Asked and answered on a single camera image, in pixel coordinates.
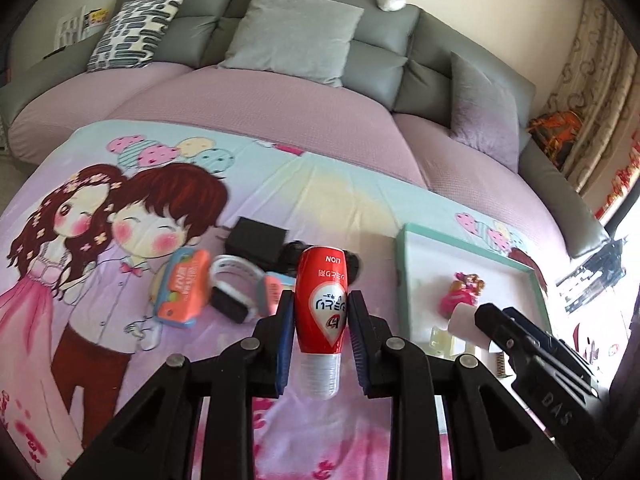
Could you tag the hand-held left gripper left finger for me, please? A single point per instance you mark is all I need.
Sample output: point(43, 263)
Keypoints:
point(285, 350)

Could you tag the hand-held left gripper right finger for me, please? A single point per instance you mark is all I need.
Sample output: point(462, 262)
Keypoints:
point(357, 350)

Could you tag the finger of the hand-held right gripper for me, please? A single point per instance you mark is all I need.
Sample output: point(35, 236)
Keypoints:
point(525, 322)
point(500, 327)

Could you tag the white tape roll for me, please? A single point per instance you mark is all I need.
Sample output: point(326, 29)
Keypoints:
point(465, 322)

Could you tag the clear yellowish plastic case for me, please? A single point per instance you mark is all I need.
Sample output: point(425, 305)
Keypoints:
point(442, 340)

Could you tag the red bottle with clear cap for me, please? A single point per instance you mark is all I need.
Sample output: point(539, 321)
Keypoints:
point(320, 300)

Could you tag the small orange blue toy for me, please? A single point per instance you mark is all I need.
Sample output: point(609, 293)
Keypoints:
point(272, 287)

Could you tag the white teal-rimmed tray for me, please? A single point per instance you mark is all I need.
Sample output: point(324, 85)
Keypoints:
point(425, 270)

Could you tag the white smartwatch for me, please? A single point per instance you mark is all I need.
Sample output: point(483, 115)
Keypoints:
point(227, 266)

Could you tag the black power adapter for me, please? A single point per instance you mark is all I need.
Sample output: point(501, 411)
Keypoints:
point(252, 242)

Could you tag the orange blue snack packet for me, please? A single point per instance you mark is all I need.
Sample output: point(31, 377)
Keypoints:
point(182, 287)

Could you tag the black metal railing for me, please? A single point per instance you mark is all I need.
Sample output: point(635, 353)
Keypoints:
point(582, 285)

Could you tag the printed cartoon blanket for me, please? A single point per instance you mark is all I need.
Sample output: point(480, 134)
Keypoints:
point(350, 195)

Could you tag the red hanging decoration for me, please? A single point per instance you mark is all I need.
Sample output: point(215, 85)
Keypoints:
point(622, 180)

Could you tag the orange bag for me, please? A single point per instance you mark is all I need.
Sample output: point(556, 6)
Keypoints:
point(557, 135)

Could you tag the lavender pillow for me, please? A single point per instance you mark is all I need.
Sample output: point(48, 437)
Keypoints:
point(482, 110)

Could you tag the beige patterned curtain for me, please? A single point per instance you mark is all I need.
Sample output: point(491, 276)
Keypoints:
point(600, 110)

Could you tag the pink sofa cover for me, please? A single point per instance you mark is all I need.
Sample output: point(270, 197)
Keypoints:
point(280, 105)

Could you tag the grey pillow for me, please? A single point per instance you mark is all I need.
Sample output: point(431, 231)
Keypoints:
point(295, 35)

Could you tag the grey sofa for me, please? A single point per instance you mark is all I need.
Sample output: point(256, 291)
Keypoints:
point(390, 25)

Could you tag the black white patterned pillow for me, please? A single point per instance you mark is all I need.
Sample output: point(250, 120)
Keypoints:
point(135, 30)

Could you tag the yellow cover book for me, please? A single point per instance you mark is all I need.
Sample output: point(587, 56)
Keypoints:
point(97, 17)

